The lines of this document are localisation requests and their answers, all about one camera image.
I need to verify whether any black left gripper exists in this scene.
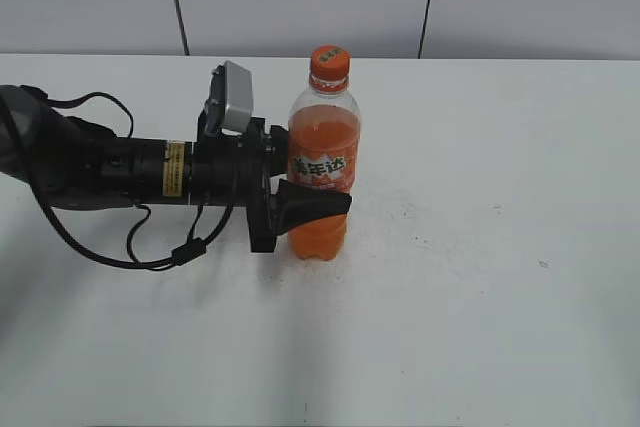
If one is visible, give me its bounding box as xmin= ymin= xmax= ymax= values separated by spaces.
xmin=190 ymin=116 xmax=352 ymax=253

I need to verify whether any orange soda plastic bottle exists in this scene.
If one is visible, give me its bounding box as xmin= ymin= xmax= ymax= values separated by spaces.
xmin=288 ymin=44 xmax=362 ymax=262

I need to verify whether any orange bottle cap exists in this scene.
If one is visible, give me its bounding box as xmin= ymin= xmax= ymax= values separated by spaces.
xmin=309 ymin=45 xmax=351 ymax=94

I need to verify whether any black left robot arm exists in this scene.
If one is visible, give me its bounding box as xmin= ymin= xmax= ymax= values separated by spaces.
xmin=1 ymin=85 xmax=351 ymax=253

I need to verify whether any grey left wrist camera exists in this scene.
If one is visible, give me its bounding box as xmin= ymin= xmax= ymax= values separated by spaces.
xmin=203 ymin=60 xmax=254 ymax=136

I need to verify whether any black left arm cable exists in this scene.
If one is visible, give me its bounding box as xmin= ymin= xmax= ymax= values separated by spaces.
xmin=0 ymin=90 xmax=236 ymax=272

